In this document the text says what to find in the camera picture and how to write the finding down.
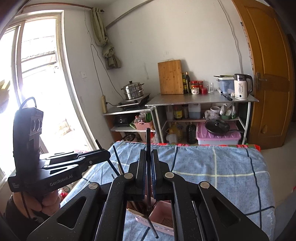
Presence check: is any pink woven basket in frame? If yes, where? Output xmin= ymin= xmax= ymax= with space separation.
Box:
xmin=134 ymin=118 xmax=154 ymax=131

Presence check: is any small wooden side shelf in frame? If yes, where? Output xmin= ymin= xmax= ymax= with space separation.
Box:
xmin=103 ymin=106 xmax=159 ymax=142

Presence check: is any black induction cooker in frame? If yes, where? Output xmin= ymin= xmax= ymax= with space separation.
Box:
xmin=116 ymin=93 xmax=150 ymax=109

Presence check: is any dark soy sauce bottle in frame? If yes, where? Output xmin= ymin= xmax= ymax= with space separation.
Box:
xmin=185 ymin=72 xmax=191 ymax=93

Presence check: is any hanging olive cloth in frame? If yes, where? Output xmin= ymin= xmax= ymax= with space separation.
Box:
xmin=91 ymin=8 xmax=121 ymax=69

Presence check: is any pink lidded storage box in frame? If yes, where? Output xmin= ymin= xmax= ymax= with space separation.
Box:
xmin=196 ymin=121 xmax=242 ymax=146

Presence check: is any bamboo cutting board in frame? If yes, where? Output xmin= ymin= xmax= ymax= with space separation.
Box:
xmin=158 ymin=60 xmax=184 ymax=95

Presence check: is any person's left hand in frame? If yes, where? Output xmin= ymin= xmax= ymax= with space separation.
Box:
xmin=12 ymin=190 xmax=60 ymax=218

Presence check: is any white electric kettle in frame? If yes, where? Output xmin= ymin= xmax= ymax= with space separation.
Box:
xmin=234 ymin=74 xmax=253 ymax=100

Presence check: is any black chopstick with steel end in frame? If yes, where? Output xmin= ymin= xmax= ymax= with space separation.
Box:
xmin=146 ymin=128 xmax=159 ymax=238

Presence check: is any plain black chopstick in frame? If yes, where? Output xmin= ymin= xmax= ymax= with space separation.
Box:
xmin=113 ymin=146 xmax=125 ymax=175

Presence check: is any blue plaid tablecloth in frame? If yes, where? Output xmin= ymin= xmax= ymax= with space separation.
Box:
xmin=61 ymin=142 xmax=275 ymax=240

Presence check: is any red lidded jar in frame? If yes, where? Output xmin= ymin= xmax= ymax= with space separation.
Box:
xmin=191 ymin=80 xmax=200 ymax=95

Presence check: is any pink plastic utensil basket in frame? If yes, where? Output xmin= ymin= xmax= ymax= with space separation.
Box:
xmin=127 ymin=201 xmax=174 ymax=236

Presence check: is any stainless steel steamer pot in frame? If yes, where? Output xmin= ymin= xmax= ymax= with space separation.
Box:
xmin=121 ymin=81 xmax=144 ymax=100

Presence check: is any clear plastic container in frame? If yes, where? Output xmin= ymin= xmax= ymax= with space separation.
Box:
xmin=214 ymin=75 xmax=234 ymax=94

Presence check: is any brown wooden door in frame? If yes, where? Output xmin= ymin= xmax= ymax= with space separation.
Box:
xmin=233 ymin=1 xmax=295 ymax=149

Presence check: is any steel kitchen shelf table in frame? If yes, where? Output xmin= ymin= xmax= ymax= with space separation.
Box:
xmin=147 ymin=91 xmax=258 ymax=144

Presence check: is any black frying pan with lid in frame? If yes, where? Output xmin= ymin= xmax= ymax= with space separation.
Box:
xmin=205 ymin=119 xmax=244 ymax=136

